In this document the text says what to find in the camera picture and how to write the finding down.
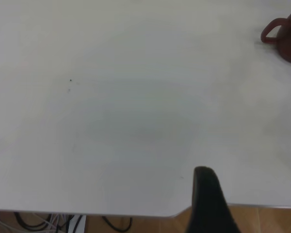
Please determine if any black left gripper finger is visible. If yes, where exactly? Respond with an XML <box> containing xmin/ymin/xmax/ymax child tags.
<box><xmin>186</xmin><ymin>166</ymin><xmax>242</xmax><ymax>233</ymax></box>

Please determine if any white power strip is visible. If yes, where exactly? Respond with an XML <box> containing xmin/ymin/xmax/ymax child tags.
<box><xmin>68</xmin><ymin>214</ymin><xmax>87</xmax><ymax>233</ymax></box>

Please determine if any thin black cable loop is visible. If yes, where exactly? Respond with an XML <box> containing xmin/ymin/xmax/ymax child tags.
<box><xmin>101</xmin><ymin>215</ymin><xmax>133</xmax><ymax>233</ymax></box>

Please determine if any thick black cable loop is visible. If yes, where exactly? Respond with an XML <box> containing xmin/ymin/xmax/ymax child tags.
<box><xmin>14</xmin><ymin>212</ymin><xmax>55</xmax><ymax>231</ymax></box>

